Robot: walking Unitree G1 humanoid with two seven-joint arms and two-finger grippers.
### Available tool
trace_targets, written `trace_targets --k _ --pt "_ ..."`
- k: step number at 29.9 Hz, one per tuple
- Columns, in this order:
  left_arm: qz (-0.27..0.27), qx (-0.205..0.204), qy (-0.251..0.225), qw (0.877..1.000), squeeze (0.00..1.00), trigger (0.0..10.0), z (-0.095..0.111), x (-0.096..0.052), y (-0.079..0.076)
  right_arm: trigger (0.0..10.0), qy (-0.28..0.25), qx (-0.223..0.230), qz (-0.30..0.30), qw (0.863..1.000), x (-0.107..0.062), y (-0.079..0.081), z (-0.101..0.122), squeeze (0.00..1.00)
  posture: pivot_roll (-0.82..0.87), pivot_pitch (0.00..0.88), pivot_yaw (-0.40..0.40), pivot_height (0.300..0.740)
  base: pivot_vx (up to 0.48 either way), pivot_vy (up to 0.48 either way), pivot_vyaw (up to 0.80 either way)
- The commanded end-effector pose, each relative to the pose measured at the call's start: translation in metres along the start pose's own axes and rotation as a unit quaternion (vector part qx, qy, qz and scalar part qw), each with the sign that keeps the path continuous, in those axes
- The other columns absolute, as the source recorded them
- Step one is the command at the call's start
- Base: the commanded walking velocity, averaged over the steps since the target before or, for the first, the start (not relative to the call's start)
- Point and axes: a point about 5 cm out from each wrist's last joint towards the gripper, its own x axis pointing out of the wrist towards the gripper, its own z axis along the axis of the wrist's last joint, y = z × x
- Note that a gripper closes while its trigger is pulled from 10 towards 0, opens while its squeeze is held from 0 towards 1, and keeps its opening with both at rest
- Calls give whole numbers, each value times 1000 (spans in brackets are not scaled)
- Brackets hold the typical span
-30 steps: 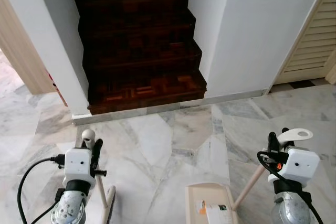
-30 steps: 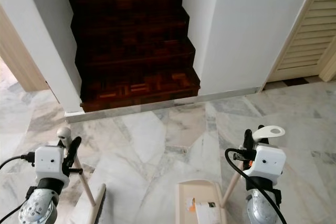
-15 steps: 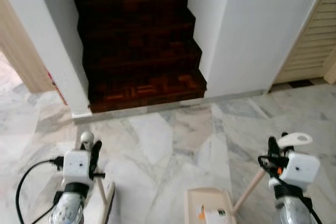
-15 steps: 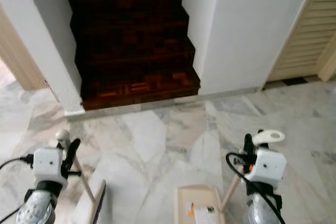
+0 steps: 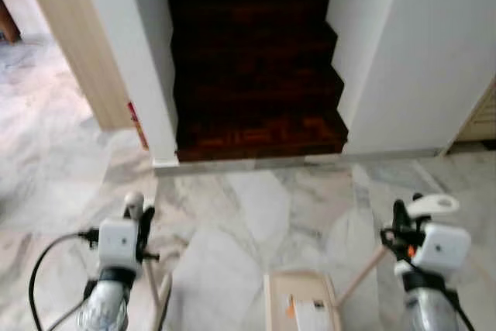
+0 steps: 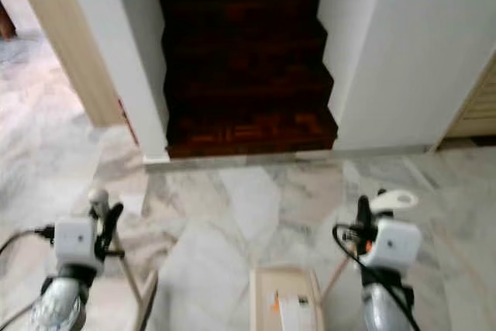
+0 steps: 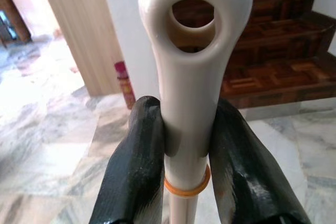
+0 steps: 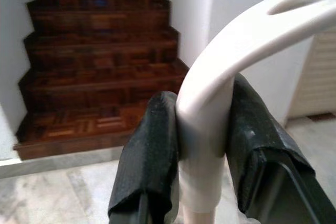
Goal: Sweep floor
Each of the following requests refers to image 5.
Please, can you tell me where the dark wooden side table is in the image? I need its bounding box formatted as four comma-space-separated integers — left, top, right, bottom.
0, 0, 22, 44

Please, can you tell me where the light wood cabinet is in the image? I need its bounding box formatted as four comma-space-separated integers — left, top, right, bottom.
17, 0, 134, 132

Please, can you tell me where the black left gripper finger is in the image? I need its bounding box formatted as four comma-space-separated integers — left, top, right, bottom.
137, 205, 157, 248

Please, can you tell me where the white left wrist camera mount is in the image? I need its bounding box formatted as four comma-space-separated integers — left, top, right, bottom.
97, 218, 143, 272

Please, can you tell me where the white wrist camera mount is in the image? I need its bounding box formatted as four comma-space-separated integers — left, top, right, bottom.
97, 218, 143, 272
410, 222, 473, 279

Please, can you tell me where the dark wooden staircase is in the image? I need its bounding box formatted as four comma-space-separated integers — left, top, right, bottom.
166, 0, 350, 164

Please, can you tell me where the wooden broom with white knob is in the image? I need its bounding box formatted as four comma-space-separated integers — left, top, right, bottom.
124, 191, 174, 331

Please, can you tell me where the beige long-handled dustpan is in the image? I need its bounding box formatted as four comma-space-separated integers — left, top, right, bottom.
263, 194, 460, 331

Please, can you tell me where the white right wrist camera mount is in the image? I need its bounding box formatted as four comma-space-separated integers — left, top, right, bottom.
410, 222, 473, 279

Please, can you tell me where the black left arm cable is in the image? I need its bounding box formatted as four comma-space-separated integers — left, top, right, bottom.
28, 229, 102, 331

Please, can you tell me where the light wood louvre door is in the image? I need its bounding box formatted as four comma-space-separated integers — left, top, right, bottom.
452, 81, 496, 144

